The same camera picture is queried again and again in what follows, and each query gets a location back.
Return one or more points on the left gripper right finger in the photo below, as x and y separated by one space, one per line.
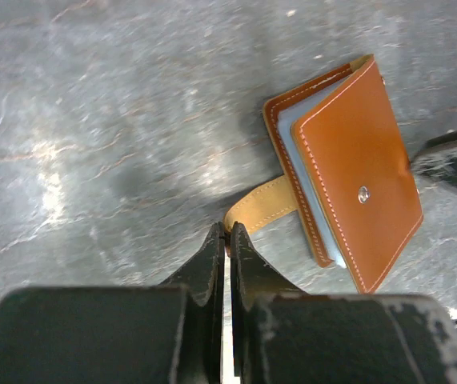
285 335

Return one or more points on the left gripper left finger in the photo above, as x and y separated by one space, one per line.
167 333

